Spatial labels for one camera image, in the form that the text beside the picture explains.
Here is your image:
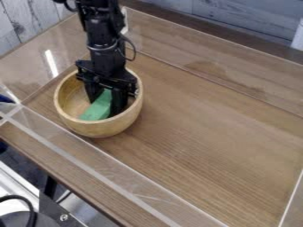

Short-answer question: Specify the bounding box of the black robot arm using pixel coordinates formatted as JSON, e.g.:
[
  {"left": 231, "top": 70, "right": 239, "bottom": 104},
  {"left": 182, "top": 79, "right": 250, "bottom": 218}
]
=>
[{"left": 52, "top": 0, "right": 137, "bottom": 120}]

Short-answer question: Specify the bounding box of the green rectangular block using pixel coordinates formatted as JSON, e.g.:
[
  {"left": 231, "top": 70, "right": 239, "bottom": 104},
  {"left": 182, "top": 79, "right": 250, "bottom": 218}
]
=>
[{"left": 79, "top": 90, "right": 111, "bottom": 121}]

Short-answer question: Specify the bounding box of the brown wooden bowl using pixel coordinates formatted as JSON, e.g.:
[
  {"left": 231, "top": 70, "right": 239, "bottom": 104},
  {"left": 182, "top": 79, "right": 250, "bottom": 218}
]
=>
[{"left": 53, "top": 69, "right": 143, "bottom": 138}]

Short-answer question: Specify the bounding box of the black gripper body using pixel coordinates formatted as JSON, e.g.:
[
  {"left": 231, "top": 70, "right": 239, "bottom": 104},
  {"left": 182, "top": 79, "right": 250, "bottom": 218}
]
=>
[{"left": 76, "top": 60, "right": 137, "bottom": 95}]

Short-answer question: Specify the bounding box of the black metal table leg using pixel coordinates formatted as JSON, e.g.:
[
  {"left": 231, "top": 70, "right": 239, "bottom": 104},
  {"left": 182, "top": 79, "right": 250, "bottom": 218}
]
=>
[{"left": 44, "top": 176, "right": 57, "bottom": 199}]

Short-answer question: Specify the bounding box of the white object at right edge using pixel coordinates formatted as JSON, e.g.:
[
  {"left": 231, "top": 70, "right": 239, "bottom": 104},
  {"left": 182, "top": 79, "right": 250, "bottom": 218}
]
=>
[{"left": 291, "top": 18, "right": 303, "bottom": 51}]

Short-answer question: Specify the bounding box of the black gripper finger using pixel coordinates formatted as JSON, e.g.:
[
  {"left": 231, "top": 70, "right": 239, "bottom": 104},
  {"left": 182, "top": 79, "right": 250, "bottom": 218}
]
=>
[
  {"left": 109, "top": 88, "right": 128, "bottom": 116},
  {"left": 84, "top": 82, "right": 104, "bottom": 103}
]

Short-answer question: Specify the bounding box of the black cable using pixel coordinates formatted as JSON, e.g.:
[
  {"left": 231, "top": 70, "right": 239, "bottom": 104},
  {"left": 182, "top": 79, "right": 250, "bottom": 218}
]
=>
[{"left": 0, "top": 194, "right": 37, "bottom": 227}]

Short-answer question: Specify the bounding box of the clear acrylic enclosure wall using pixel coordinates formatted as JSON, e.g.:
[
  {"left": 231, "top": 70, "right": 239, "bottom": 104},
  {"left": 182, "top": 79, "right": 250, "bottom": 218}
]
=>
[{"left": 0, "top": 10, "right": 303, "bottom": 227}]

